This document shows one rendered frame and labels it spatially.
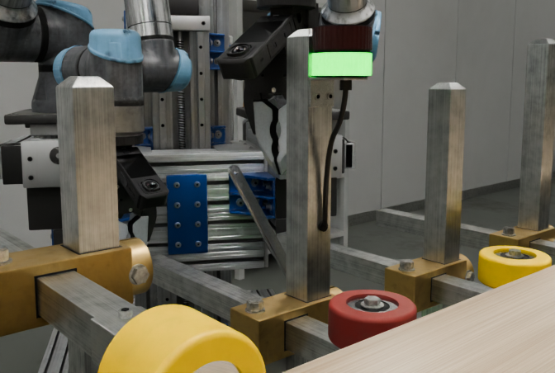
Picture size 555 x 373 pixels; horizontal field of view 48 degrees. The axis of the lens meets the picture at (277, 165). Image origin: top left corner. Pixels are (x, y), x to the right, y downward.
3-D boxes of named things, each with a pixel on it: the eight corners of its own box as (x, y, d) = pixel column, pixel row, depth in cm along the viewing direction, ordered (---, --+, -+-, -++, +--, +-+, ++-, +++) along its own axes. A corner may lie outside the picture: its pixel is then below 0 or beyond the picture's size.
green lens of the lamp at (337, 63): (299, 75, 64) (299, 54, 63) (340, 75, 68) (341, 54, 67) (342, 75, 59) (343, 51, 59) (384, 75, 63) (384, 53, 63)
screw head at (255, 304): (240, 309, 66) (240, 299, 65) (256, 305, 67) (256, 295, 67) (253, 315, 64) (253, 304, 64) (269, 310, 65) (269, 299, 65)
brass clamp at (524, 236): (484, 263, 99) (485, 232, 99) (527, 248, 108) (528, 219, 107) (520, 272, 95) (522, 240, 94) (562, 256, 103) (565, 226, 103)
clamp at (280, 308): (230, 351, 67) (229, 307, 66) (320, 321, 76) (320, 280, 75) (263, 370, 63) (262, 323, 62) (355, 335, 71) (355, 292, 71)
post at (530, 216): (511, 331, 105) (527, 39, 98) (522, 326, 107) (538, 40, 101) (531, 337, 102) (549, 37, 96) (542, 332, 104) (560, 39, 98)
